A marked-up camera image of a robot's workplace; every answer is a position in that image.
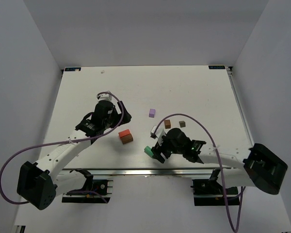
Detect green wood cylinder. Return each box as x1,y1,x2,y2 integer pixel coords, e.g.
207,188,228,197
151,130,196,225
144,146,154,158

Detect olive grey wood block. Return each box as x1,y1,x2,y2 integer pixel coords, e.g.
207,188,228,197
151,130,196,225
179,121,186,128

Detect red wood block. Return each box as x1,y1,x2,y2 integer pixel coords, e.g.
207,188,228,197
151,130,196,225
118,129,130,138

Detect brown rectangular wood block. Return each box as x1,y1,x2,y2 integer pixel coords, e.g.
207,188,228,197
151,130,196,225
120,134,133,145

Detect purple wood cube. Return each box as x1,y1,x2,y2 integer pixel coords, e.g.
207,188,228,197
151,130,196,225
148,109,156,118

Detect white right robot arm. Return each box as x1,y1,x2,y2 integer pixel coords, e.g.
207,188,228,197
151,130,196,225
150,127,288,195

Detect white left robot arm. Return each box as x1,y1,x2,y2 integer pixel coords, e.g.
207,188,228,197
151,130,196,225
16,100,131,210

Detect blue label sticker left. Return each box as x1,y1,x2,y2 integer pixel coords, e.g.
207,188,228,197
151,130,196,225
64,67,81,72

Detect blue label sticker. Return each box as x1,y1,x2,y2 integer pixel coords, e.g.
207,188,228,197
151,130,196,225
64,67,81,72
208,65,225,69

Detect blue label sticker right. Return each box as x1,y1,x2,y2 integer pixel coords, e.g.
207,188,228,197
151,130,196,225
208,65,225,69

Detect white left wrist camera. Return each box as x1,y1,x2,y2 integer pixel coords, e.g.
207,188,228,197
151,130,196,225
97,91,113,102

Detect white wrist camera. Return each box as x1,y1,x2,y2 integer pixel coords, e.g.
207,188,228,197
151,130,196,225
97,91,113,102
150,125,166,139

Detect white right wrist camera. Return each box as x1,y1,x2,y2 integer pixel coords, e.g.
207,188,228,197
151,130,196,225
150,125,166,139

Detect aluminium table frame rail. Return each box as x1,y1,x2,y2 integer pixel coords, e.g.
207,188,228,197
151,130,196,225
44,66,254,173

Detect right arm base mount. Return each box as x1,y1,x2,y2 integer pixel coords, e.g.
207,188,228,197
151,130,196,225
190,169,241,207

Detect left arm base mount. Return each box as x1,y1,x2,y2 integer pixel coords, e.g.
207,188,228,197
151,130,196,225
62,169,113,204

